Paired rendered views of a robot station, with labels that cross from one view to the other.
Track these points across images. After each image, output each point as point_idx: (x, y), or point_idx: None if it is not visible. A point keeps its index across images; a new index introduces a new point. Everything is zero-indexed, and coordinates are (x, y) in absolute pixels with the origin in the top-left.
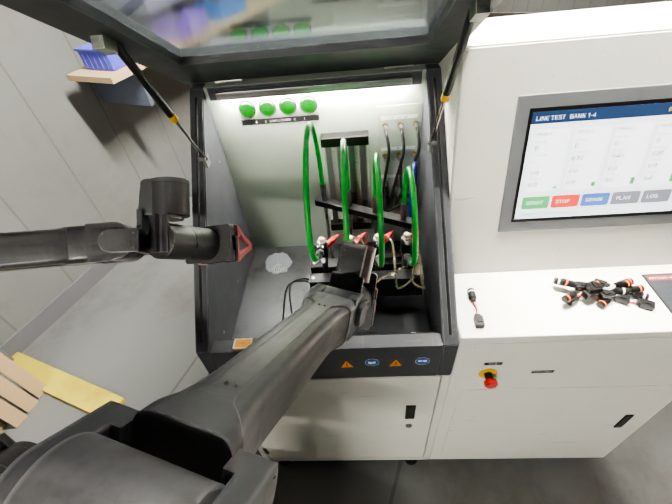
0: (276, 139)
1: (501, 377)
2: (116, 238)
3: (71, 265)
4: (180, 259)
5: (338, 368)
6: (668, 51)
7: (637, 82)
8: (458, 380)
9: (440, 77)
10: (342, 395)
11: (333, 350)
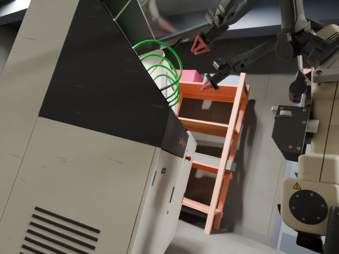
0: None
1: (185, 161)
2: None
3: (233, 6)
4: (222, 33)
5: (178, 144)
6: (172, 77)
7: (171, 81)
8: (182, 162)
9: None
10: (170, 174)
11: (182, 127)
